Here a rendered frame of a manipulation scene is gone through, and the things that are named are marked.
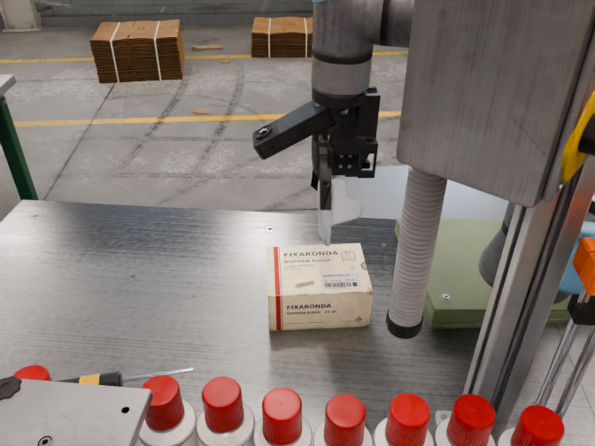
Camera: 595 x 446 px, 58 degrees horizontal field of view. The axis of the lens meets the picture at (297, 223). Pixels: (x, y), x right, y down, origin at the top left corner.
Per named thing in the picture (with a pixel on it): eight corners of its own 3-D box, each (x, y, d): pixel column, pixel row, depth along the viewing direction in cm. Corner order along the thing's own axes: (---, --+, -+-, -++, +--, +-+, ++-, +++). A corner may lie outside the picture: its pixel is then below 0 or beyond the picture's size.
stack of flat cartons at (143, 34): (97, 83, 406) (88, 41, 387) (107, 61, 449) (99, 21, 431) (183, 79, 413) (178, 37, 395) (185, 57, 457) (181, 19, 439)
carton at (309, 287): (269, 331, 84) (267, 296, 80) (267, 280, 94) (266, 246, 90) (368, 326, 85) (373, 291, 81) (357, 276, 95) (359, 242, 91)
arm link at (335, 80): (314, 65, 63) (308, 44, 69) (312, 102, 65) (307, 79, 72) (377, 65, 63) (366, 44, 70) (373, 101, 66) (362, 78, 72)
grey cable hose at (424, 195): (385, 340, 50) (413, 138, 38) (383, 313, 53) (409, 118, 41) (422, 342, 50) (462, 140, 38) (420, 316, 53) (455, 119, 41)
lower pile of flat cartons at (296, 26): (251, 57, 456) (249, 32, 444) (253, 40, 500) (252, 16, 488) (326, 57, 457) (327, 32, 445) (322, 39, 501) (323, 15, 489)
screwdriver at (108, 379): (51, 408, 73) (45, 394, 71) (55, 390, 75) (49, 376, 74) (198, 383, 76) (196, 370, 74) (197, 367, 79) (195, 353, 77)
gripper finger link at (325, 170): (333, 209, 69) (331, 142, 70) (320, 210, 69) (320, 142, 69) (328, 211, 74) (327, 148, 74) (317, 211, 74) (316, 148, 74)
